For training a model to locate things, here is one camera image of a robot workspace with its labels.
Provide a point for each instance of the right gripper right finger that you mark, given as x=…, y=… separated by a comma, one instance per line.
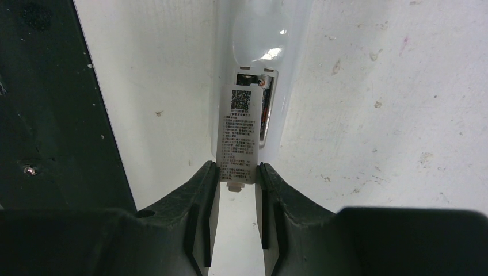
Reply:
x=299, y=237

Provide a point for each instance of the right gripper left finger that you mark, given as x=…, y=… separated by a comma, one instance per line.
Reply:
x=173, y=236

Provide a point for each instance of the white battery cover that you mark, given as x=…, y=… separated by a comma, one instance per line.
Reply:
x=238, y=139

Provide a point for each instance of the white remote control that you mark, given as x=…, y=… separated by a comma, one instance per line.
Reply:
x=258, y=38

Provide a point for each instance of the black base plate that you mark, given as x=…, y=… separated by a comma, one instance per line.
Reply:
x=57, y=145

